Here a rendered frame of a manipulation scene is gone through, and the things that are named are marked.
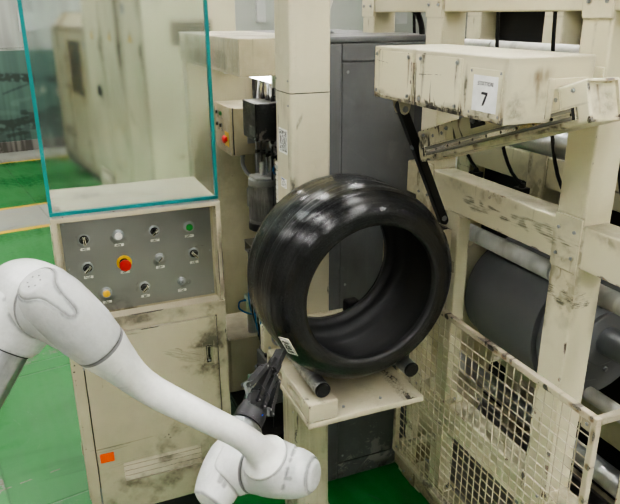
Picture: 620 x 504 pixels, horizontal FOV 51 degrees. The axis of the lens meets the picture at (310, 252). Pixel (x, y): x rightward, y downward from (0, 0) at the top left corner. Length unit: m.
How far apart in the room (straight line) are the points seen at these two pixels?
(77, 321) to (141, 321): 1.17
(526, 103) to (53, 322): 1.07
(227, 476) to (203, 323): 0.99
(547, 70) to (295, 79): 0.71
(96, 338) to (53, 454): 2.12
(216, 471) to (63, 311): 0.55
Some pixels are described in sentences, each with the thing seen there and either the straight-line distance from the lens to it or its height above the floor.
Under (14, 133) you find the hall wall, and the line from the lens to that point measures 10.48.
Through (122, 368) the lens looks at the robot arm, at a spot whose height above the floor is 1.25.
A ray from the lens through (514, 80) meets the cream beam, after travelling 1.52.
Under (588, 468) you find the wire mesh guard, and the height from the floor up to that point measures 0.86.
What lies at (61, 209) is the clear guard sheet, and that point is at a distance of 2.23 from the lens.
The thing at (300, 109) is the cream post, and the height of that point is 1.61.
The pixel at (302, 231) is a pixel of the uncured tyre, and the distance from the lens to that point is 1.64.
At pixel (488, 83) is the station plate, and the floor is 1.72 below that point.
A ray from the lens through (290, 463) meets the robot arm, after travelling 1.43.
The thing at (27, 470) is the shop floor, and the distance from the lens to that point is 3.26.
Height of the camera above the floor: 1.87
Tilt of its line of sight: 20 degrees down
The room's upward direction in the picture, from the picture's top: straight up
